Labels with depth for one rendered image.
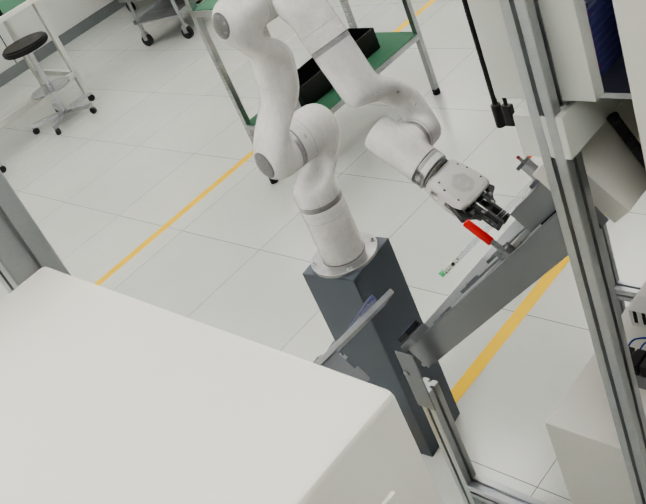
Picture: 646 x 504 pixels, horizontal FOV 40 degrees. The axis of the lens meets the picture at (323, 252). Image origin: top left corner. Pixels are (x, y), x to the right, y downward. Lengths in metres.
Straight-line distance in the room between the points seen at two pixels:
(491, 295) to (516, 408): 1.16
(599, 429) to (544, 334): 1.18
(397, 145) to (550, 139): 0.62
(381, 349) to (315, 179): 0.52
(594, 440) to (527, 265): 0.44
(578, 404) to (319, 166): 0.86
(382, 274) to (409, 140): 0.62
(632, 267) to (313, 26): 1.69
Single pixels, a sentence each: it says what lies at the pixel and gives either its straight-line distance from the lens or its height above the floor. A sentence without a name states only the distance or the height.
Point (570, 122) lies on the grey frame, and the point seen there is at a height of 1.36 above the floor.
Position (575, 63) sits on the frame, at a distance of 1.21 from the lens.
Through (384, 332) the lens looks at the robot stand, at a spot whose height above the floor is 0.49.
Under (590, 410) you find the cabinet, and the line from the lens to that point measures 1.86.
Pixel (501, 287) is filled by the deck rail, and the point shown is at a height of 0.98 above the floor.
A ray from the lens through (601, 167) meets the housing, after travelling 1.38.
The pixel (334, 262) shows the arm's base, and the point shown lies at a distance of 2.31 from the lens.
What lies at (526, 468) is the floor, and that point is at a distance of 2.61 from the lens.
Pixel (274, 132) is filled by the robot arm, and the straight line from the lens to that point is 2.09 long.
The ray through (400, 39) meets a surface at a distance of 4.52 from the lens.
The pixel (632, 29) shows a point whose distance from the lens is 1.16.
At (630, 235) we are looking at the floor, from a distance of 3.29.
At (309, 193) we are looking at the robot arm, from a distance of 2.20.
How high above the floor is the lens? 1.97
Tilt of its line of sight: 32 degrees down
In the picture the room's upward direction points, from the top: 25 degrees counter-clockwise
